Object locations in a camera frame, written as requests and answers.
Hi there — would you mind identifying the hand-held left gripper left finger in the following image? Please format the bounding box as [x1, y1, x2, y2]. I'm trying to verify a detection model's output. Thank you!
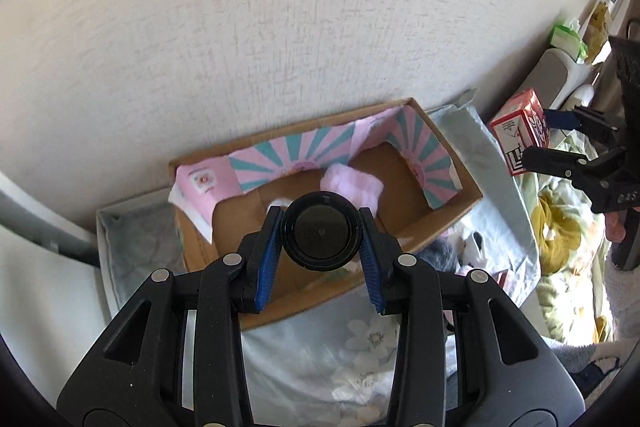
[57, 206, 286, 427]

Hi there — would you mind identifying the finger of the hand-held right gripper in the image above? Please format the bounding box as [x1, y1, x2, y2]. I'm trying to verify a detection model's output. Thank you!
[545, 106, 626, 142]
[520, 146, 627, 188]

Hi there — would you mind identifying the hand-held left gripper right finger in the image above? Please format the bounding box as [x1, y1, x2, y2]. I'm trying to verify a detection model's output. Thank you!
[357, 207, 586, 427]

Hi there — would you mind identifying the red and white small box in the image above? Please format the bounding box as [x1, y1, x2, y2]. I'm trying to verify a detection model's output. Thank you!
[489, 88, 552, 178]

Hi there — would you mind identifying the black round lid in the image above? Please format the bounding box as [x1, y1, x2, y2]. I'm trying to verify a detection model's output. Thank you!
[281, 191, 365, 272]

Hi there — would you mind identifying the grey striped sock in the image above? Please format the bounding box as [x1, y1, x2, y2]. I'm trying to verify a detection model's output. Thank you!
[417, 239, 458, 274]

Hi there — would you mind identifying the cardboard box with pink lining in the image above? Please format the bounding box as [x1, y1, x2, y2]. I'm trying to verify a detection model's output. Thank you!
[169, 97, 485, 333]

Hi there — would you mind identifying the white panda print sock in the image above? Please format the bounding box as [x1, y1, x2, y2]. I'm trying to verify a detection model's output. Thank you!
[457, 229, 489, 269]

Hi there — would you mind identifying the person's right forearm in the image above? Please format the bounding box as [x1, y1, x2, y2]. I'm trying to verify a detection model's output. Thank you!
[600, 257, 640, 343]

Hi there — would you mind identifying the person's right hand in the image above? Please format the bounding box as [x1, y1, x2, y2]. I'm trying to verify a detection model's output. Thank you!
[604, 211, 627, 244]

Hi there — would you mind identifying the grey padded cushion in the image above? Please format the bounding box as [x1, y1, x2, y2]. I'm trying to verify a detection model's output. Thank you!
[525, 48, 597, 108]

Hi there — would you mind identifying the yellow green floral blanket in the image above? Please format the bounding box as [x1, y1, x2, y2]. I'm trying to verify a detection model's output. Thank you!
[520, 167, 618, 345]

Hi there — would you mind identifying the green tissue packet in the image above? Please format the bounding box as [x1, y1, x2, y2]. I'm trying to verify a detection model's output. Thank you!
[550, 19, 589, 64]

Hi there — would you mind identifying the yellow packet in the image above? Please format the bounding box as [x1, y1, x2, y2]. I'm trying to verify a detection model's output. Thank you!
[582, 1, 612, 64]

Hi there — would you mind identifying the pink fluffy sock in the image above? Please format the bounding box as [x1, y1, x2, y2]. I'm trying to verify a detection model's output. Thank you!
[320, 163, 385, 212]

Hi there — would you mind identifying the white fabric bin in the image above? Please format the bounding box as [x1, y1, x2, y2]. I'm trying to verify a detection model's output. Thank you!
[96, 188, 242, 334]

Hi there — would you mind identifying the grey fluffy garment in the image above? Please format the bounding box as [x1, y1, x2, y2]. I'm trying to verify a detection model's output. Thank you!
[547, 339, 628, 410]

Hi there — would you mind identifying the grey frame rail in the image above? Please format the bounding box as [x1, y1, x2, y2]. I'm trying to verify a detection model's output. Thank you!
[0, 199, 101, 267]

